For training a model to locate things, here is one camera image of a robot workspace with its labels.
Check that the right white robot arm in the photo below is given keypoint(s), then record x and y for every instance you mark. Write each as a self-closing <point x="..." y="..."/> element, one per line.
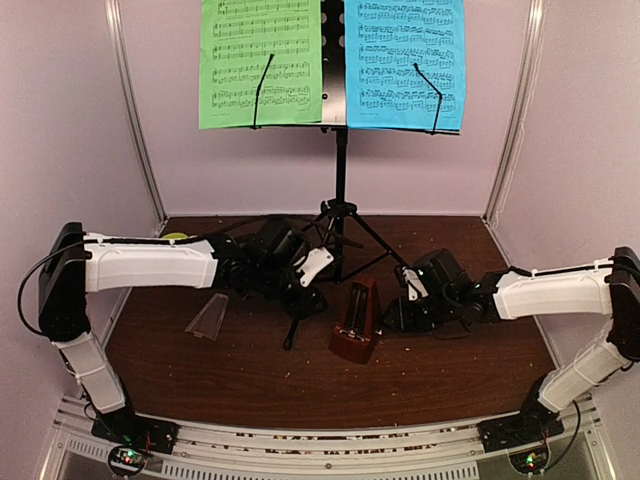
<point x="439" y="291"/>

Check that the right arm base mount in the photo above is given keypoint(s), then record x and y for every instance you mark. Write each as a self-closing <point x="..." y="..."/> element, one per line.
<point x="526" y="441"/>

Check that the green bowl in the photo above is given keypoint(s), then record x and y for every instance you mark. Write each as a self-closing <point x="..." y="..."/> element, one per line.
<point x="175" y="236"/>

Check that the left aluminium corner post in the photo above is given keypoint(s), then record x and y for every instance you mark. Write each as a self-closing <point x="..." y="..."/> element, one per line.
<point x="117" y="36"/>

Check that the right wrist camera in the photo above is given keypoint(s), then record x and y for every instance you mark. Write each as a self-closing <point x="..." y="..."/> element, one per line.
<point x="409" y="278"/>

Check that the clear plastic metronome cover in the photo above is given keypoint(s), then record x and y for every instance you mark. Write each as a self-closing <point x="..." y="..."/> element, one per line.
<point x="208" y="321"/>

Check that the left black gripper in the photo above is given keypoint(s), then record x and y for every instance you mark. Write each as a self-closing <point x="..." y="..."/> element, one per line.
<point x="303" y="307"/>

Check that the right aluminium corner post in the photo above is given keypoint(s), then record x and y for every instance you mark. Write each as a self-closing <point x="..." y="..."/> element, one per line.
<point x="524" y="95"/>

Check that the blue sheet music page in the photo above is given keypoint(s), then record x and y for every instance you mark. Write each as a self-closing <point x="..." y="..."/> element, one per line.
<point x="405" y="65"/>

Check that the brown wooden metronome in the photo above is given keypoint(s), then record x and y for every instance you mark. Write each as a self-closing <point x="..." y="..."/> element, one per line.
<point x="355" y="334"/>

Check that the aluminium corner post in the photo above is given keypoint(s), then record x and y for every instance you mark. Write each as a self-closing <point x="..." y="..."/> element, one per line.
<point x="117" y="36"/>
<point x="524" y="95"/>

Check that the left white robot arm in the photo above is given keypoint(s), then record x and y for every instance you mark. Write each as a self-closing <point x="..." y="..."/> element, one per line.
<point x="277" y="262"/>

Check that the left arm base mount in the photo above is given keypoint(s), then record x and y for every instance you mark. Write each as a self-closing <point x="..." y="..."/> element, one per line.
<point x="133" y="452"/>

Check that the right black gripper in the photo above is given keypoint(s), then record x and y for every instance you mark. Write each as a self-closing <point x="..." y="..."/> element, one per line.
<point x="401" y="320"/>

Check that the aluminium front rail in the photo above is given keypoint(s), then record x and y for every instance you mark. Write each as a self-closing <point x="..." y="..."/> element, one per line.
<point x="444" y="450"/>

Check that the green sheet music page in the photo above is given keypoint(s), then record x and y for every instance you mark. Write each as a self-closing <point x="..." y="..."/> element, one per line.
<point x="260" y="63"/>

